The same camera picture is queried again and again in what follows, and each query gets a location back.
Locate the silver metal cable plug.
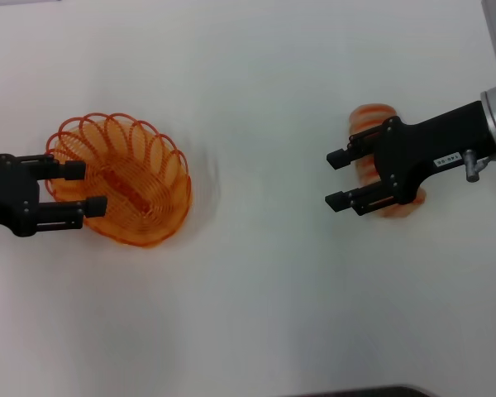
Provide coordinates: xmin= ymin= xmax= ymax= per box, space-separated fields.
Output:
xmin=462 ymin=149 xmax=496 ymax=183

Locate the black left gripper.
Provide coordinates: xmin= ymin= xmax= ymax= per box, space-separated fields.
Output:
xmin=0 ymin=153 xmax=109 ymax=238

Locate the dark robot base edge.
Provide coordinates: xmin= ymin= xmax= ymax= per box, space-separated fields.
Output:
xmin=272 ymin=383 xmax=434 ymax=397

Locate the orange white striped bread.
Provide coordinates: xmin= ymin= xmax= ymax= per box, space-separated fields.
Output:
xmin=348 ymin=103 xmax=427 ymax=219

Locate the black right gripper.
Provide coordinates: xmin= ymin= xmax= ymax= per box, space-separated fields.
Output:
xmin=324 ymin=100 xmax=496 ymax=217

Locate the orange wire basket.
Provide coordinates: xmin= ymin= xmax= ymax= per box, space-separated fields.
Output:
xmin=45 ymin=111 xmax=193 ymax=249

